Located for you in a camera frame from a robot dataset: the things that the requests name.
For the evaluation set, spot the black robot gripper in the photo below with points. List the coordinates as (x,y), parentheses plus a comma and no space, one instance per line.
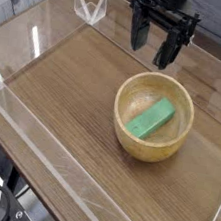
(173,16)

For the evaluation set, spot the light brown wooden bowl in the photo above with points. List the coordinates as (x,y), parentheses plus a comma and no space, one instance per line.
(137,94)

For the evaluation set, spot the green rectangular block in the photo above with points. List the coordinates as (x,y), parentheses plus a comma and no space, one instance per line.
(151,119)

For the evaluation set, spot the black metal table leg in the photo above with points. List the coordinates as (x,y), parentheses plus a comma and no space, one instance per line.
(13,179)

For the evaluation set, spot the clear acrylic corner bracket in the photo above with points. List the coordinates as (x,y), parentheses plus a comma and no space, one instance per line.
(89,12)

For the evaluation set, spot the clear acrylic tray wall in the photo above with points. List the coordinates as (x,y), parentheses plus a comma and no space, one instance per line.
(58,80)

